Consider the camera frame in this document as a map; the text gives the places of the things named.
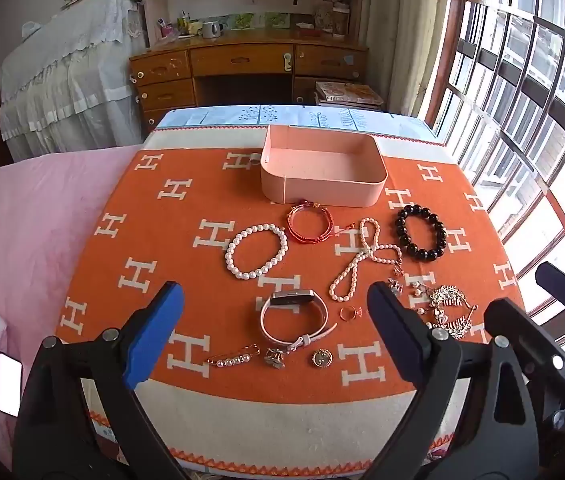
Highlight black bead bracelet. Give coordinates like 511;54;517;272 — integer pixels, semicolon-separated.
395;203;448;262

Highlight pearl necklace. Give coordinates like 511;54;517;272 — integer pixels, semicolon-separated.
329;216;405;303

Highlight floral container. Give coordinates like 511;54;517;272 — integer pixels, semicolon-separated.
312;0;351;36

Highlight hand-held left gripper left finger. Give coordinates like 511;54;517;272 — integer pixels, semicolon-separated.
12;281;193;480

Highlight pink bedsheet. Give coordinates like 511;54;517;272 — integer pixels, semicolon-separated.
0;144;146;471

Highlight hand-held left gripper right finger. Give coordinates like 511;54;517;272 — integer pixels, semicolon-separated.
357;281;553;480

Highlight stack of magazines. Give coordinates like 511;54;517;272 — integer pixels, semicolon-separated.
315;81;385;111

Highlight pearl pin brooch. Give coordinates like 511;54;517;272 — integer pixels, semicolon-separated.
206;344;262;370

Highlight pearl drop earrings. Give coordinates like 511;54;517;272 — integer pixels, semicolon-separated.
409;280;433;317

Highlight row of green pictures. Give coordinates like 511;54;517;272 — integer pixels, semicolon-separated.
222;12;291;30

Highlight white phone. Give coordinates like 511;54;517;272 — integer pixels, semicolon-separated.
0;352;24;418

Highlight wooden desk with drawers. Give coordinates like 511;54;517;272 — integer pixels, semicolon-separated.
128;25;369;128

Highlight orange letter-print blanket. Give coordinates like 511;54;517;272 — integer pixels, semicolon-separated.
55;127;528;478

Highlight window with metal grille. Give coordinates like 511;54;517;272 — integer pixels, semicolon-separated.
422;0;565;351

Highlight pink strap smart watch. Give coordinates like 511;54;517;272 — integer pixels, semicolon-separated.
260;289;338;356

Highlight red cord bracelet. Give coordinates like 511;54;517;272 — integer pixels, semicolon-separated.
287;200;335;246

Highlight blue tree-print sheet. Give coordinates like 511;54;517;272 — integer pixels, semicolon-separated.
155;104;445;143

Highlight white pearl bracelet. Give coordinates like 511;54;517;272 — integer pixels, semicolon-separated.
225;223;289;281

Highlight pink storage box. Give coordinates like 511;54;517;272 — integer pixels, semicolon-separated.
260;124;388;209

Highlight cream curtain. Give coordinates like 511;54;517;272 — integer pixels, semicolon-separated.
362;0;455;121

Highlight white lace covered furniture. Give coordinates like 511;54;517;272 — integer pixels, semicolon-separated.
0;0;146;161

